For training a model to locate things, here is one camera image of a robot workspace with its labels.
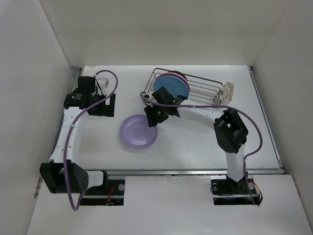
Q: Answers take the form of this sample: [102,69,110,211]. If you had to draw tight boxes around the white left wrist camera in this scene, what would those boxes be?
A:
[95,77,109,94]

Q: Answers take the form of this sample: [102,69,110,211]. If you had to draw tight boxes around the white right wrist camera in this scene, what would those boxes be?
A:
[140,92,155,104]

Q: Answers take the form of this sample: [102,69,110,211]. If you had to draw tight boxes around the beige cutlery holder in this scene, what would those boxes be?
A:
[220,82,234,105]

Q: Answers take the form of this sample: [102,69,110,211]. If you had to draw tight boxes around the pink plate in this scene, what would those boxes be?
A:
[163,70,190,94]

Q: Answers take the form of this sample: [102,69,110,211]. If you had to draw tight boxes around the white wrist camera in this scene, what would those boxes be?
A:
[140,92,155,104]
[95,77,109,94]

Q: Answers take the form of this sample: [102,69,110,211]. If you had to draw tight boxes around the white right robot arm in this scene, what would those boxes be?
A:
[140,87,248,193]

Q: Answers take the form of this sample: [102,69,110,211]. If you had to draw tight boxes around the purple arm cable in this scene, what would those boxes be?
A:
[139,91,264,205]
[63,70,119,212]

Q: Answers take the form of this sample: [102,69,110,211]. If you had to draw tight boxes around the grey wire dish rack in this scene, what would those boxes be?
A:
[144,68,223,105]

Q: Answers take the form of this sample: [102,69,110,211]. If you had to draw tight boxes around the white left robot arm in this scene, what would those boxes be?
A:
[40,76,116,194]

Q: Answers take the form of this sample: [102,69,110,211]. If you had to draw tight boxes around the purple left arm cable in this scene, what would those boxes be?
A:
[63,70,119,212]

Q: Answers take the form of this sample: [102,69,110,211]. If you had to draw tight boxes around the lilac plate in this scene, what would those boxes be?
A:
[120,115,158,149]

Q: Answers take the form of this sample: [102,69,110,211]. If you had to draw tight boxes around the aluminium side rail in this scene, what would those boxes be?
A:
[33,67,83,198]

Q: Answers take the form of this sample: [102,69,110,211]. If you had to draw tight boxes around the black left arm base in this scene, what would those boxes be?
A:
[80,171,126,206]

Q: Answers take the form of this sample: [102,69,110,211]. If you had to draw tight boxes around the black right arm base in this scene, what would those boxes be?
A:
[210,177,263,206]

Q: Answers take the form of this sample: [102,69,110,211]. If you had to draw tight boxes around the blue plate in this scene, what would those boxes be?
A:
[153,75,190,98]

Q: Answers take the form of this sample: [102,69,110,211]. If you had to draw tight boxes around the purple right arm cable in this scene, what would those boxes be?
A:
[139,91,264,205]

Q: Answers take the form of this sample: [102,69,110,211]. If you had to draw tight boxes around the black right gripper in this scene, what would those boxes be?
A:
[144,102,169,127]

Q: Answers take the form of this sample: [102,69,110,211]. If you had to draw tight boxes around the aluminium table edge rail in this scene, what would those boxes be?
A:
[104,168,286,176]

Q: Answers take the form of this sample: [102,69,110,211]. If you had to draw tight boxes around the white front cover board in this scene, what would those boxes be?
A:
[28,175,312,235]

